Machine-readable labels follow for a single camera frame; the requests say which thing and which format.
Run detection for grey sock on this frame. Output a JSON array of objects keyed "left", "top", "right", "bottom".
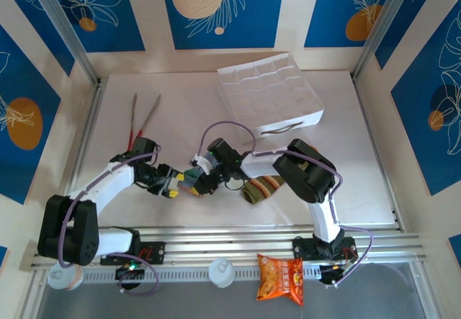
[{"left": 176, "top": 173, "right": 197, "bottom": 192}]

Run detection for olive striped sock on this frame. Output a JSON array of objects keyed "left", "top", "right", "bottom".
[{"left": 240, "top": 160, "right": 313, "bottom": 205}]

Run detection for metal tongs with red grips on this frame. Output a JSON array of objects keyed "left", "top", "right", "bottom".
[{"left": 127, "top": 93, "right": 162, "bottom": 150}]

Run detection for perforated metal strip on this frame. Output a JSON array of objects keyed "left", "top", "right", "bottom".
[{"left": 71, "top": 265, "right": 323, "bottom": 281}]

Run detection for white-lidded can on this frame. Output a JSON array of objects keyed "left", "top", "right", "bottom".
[
  {"left": 208, "top": 258, "right": 234, "bottom": 289},
  {"left": 48, "top": 263, "right": 84, "bottom": 291}
]

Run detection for black controller board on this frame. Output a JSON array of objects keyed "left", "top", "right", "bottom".
[
  {"left": 115, "top": 264, "right": 146, "bottom": 280},
  {"left": 318, "top": 264, "right": 352, "bottom": 286}
]

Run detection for white divided organizer box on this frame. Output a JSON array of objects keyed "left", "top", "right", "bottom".
[{"left": 217, "top": 53, "right": 326, "bottom": 147}]

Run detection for orange snack bag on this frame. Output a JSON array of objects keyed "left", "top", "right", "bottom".
[{"left": 256, "top": 253, "right": 305, "bottom": 307}]

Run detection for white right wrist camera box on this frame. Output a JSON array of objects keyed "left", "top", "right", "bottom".
[{"left": 189, "top": 153, "right": 214, "bottom": 175}]

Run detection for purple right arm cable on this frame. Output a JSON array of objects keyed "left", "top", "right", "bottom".
[{"left": 194, "top": 121, "right": 375, "bottom": 288}]

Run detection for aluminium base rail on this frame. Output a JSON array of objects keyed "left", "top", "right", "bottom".
[{"left": 19, "top": 225, "right": 422, "bottom": 271}]

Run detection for brown strap box handle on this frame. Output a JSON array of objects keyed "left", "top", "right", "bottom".
[{"left": 259, "top": 122, "right": 303, "bottom": 135}]

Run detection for aluminium frame post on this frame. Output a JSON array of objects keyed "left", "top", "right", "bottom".
[
  {"left": 27, "top": 0, "right": 102, "bottom": 86},
  {"left": 352, "top": 0, "right": 419, "bottom": 81}
]

